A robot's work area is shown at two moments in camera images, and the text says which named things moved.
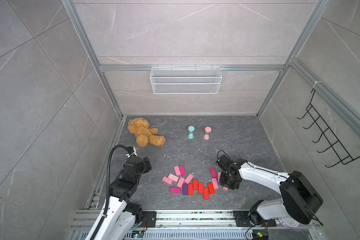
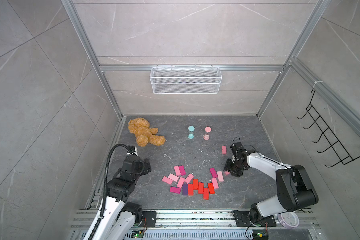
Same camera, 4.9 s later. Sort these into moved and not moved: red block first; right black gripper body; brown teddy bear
Moved: right black gripper body
Not moved: red block first; brown teddy bear
